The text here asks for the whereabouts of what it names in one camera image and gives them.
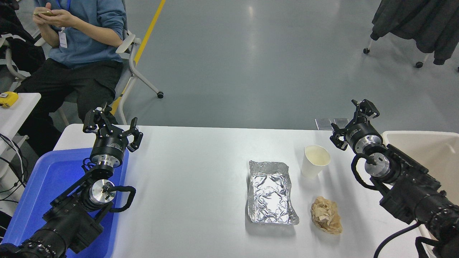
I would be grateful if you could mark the person's right forearm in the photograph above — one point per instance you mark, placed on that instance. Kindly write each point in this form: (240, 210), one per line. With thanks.
(48, 36)

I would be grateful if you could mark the white chair frame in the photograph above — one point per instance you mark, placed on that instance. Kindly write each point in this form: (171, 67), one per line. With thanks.
(14, 72)

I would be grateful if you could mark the person's left hand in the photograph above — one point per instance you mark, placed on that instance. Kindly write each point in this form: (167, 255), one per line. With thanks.
(64, 18)

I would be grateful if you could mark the large pale bin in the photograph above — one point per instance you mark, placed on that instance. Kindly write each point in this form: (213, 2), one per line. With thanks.
(430, 150)

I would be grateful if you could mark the gold phone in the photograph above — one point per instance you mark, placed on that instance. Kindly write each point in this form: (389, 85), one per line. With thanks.
(45, 13)

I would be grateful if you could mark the blue plastic tray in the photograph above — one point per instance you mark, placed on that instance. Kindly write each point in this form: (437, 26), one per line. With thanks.
(46, 179)

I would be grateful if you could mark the crumpled tan paper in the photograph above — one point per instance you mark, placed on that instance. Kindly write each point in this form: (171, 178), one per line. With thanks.
(326, 215)

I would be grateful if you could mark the white wheeled chair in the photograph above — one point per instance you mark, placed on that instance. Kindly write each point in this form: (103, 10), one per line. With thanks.
(134, 68)

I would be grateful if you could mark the white wheeled rack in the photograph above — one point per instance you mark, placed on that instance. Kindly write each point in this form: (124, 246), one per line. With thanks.
(366, 51)

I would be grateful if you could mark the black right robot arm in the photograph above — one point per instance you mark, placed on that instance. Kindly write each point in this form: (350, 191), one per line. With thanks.
(412, 190)

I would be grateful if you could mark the yellow tape measure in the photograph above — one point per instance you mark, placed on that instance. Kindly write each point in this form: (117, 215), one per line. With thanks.
(8, 99)

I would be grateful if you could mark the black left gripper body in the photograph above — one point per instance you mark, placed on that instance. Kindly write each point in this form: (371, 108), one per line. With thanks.
(109, 147)

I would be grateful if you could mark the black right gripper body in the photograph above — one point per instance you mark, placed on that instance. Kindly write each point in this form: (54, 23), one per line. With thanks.
(362, 133)

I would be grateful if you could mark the white id badge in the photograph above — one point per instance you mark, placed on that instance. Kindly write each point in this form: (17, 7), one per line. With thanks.
(62, 39)

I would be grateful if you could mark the white paper cup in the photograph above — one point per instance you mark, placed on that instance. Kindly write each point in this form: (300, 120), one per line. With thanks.
(312, 166)

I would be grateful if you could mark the white side table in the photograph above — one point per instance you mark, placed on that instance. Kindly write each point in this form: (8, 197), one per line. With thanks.
(18, 116)

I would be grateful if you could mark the black garment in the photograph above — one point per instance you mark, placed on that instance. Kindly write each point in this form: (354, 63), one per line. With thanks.
(21, 53)

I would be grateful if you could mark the dark hanging coat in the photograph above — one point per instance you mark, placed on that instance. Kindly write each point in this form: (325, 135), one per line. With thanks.
(419, 21)

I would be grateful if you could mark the silver foil tray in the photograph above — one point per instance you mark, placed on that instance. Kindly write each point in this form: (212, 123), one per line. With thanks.
(269, 193)

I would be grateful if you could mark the silver floor plate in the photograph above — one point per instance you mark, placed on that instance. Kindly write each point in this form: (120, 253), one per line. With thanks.
(323, 124)
(340, 122)

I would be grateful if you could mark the person's right hand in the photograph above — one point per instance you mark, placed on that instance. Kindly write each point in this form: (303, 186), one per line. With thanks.
(42, 20)

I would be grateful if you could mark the person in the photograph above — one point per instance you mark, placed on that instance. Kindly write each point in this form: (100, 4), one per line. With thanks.
(86, 39)

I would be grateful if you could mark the person's left forearm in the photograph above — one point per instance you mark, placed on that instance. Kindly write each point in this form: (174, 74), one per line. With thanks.
(93, 32)

